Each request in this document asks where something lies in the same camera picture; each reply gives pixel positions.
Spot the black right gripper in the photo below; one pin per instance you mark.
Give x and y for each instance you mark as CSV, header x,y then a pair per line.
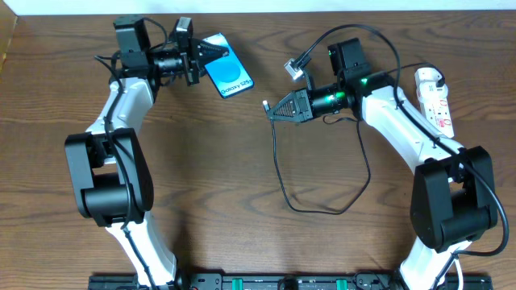
x,y
305,105

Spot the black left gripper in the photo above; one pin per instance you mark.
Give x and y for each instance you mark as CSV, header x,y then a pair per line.
x,y
192,64

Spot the blue Samsung Galaxy smartphone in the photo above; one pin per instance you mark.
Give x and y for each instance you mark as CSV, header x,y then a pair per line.
x,y
228,74

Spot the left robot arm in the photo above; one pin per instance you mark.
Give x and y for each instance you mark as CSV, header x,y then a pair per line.
x,y
110,177

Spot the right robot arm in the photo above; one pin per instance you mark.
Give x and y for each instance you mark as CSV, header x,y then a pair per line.
x,y
453,201

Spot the white charger plug adapter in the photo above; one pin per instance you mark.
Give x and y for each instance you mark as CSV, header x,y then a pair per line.
x,y
427,89

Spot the white power strip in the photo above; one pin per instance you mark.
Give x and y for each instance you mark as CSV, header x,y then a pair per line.
x,y
434,107

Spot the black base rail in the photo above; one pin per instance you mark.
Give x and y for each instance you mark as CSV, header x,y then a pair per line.
x,y
216,281

